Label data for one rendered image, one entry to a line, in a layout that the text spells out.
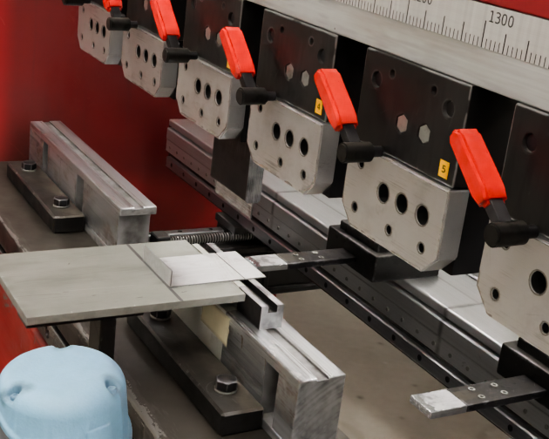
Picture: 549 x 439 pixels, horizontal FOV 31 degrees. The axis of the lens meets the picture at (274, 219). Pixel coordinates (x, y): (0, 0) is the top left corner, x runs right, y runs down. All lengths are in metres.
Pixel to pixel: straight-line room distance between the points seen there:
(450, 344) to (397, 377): 1.98
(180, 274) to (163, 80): 0.27
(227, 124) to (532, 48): 0.49
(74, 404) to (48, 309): 0.56
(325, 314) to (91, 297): 2.49
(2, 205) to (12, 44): 0.35
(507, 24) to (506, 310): 0.21
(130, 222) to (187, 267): 0.33
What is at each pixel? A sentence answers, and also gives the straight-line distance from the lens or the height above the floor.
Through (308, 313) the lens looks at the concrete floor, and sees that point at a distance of 3.60.
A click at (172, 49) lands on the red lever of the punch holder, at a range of 1.21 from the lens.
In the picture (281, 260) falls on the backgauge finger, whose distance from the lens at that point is 1.30.
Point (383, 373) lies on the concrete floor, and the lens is 3.27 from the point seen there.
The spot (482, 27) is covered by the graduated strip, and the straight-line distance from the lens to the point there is 0.80.
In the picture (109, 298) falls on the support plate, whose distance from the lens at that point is 1.16.
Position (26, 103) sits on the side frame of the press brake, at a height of 0.99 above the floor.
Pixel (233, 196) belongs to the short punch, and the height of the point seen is 1.09.
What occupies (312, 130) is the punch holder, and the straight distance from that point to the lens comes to 0.99.
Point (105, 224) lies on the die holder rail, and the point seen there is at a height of 0.92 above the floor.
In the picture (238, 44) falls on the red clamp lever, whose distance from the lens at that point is 1.07.
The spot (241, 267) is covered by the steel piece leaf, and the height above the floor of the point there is 1.00.
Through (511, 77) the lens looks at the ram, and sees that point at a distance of 0.77.
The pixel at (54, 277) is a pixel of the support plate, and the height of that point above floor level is 1.00.
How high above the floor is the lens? 1.48
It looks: 19 degrees down
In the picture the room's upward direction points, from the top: 7 degrees clockwise
